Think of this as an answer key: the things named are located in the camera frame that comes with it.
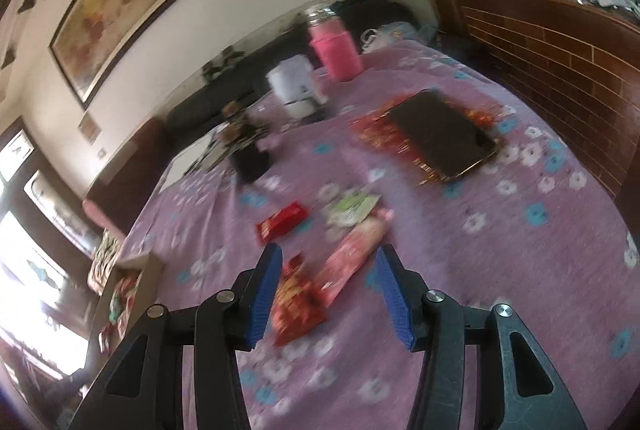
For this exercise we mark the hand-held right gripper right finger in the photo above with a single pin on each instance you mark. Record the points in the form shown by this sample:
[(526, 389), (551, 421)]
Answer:
[(395, 300)]

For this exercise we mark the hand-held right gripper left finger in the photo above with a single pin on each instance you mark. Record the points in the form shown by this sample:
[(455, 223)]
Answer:
[(265, 295)]

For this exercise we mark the red packet with gold seal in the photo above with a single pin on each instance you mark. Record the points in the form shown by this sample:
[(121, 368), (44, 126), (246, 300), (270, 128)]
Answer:
[(297, 310)]

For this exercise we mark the clear zip bag pink snacks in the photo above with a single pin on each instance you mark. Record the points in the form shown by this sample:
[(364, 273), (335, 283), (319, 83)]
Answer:
[(350, 255)]

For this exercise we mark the brown cardboard box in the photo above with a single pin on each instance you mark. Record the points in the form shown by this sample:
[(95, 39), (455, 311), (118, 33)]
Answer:
[(145, 280)]

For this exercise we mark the green striped candy packet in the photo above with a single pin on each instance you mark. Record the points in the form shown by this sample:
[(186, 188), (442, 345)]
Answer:
[(115, 307)]

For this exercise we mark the red bar packet black label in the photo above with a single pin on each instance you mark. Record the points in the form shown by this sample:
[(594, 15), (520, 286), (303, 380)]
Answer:
[(280, 222)]

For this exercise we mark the round green label packet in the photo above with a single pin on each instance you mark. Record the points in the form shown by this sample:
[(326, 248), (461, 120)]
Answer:
[(352, 205)]

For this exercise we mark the purple floral tablecloth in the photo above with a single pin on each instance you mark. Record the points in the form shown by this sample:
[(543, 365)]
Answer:
[(500, 260)]

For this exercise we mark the black canister with wooden lid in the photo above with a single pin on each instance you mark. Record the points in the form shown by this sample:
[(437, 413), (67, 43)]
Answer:
[(250, 160)]

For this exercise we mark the white paper sheet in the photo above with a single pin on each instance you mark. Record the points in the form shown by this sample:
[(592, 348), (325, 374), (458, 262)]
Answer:
[(185, 160)]

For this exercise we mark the floral patterned cushion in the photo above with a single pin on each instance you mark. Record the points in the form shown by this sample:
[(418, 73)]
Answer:
[(105, 260)]

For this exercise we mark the black smartphone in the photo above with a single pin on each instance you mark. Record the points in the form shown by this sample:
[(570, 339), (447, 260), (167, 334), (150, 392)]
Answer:
[(440, 135)]

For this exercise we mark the brown padded chair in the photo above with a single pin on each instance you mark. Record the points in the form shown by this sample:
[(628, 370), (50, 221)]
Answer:
[(130, 170)]

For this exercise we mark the black sofa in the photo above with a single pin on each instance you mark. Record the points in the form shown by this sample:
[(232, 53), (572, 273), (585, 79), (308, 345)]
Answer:
[(200, 110)]

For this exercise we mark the white plastic cup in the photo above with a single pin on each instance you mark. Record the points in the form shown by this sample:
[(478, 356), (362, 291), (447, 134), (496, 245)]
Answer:
[(295, 85)]

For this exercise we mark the pink thermos bottle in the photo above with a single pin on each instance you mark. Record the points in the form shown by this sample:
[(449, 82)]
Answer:
[(335, 50)]

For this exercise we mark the white plastic bag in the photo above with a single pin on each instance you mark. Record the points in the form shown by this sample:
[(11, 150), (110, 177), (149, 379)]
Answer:
[(385, 35)]

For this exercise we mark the black bag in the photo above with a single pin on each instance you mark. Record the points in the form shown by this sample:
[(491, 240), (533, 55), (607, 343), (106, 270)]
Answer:
[(375, 10)]

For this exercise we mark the small wall plaque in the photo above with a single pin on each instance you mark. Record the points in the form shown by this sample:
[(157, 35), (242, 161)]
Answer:
[(89, 128)]

